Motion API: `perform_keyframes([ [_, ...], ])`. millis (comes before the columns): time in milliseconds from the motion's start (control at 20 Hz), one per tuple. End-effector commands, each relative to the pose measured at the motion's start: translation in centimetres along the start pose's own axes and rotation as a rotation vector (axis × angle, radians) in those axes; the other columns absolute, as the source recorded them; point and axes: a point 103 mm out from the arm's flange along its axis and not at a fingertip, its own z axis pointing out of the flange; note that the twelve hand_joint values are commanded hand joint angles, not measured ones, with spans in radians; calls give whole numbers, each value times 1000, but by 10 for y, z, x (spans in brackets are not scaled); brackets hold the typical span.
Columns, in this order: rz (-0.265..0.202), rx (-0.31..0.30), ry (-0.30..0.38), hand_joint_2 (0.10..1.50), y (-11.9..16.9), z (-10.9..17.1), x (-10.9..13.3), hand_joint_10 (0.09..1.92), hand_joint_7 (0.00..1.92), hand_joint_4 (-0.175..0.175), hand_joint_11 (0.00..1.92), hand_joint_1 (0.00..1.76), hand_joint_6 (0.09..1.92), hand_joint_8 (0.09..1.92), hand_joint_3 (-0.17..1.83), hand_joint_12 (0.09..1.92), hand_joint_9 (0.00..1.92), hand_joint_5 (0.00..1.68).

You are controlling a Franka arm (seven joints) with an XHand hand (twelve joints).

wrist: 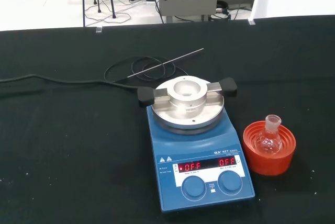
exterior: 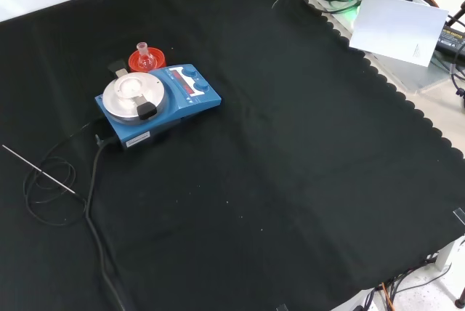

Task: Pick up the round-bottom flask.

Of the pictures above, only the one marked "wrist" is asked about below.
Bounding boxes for orange ribbed flask stand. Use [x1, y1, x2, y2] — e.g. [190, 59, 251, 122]
[242, 120, 297, 176]

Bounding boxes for thin metal probe rod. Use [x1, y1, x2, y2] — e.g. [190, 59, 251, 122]
[127, 48, 204, 79]

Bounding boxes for blue base magnetic stirrer heater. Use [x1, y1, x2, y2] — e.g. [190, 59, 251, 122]
[146, 76, 256, 212]

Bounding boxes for black bench cloth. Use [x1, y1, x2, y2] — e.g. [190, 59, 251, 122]
[0, 14, 335, 224]

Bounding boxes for black tripod pole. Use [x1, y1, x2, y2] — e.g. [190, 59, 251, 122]
[80, 0, 87, 27]

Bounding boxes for silver heating block black handles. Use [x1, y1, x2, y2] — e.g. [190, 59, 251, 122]
[137, 77, 238, 114]

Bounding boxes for thin black coiled cable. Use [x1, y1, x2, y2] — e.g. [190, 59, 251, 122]
[104, 55, 189, 83]

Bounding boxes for thick black power cable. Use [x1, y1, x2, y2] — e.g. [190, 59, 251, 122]
[0, 74, 148, 92]

